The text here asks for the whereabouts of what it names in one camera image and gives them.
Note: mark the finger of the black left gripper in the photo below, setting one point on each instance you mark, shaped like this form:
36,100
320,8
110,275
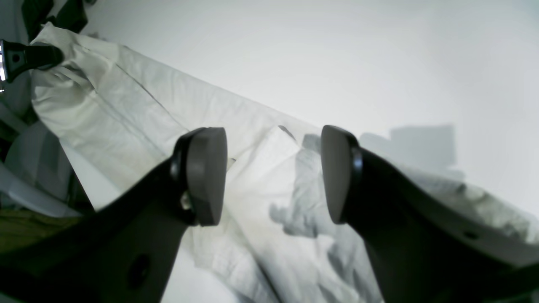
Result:
17,58

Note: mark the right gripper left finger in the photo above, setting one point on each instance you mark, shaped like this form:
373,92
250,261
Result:
125,253

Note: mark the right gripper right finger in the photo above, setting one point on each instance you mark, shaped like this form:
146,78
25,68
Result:
420,250

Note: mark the beige T-shirt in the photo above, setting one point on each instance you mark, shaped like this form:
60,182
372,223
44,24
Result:
123,112

